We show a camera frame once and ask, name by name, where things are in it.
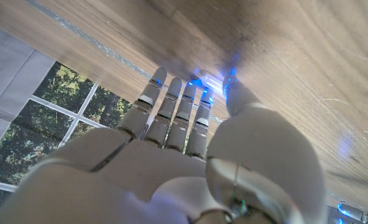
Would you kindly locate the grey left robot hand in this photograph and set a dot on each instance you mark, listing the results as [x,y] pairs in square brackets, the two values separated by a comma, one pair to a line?
[355,213]

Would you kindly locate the printed window backdrop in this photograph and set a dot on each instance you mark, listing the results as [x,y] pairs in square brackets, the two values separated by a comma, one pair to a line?
[22,93]

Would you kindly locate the clear plastic pipette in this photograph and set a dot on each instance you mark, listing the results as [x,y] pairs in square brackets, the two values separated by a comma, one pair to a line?
[213,83]

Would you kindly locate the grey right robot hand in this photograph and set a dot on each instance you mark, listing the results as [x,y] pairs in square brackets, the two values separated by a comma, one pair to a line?
[159,174]

